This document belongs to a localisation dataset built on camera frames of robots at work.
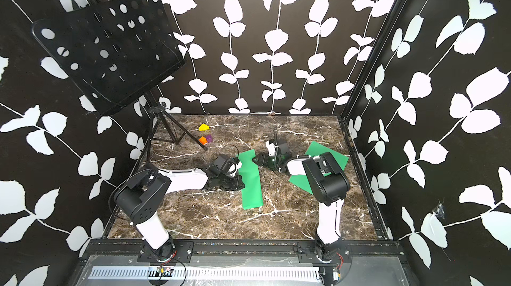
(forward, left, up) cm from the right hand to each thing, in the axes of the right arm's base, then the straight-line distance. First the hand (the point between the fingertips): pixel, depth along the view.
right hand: (254, 158), depth 97 cm
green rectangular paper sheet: (-16, +1, -4) cm, 16 cm away
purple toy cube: (+14, +26, -2) cm, 30 cm away
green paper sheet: (+10, -33, -6) cm, 35 cm away
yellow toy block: (+23, +31, -3) cm, 38 cm away
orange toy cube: (+13, +29, -2) cm, 32 cm away
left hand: (-12, +4, -3) cm, 13 cm away
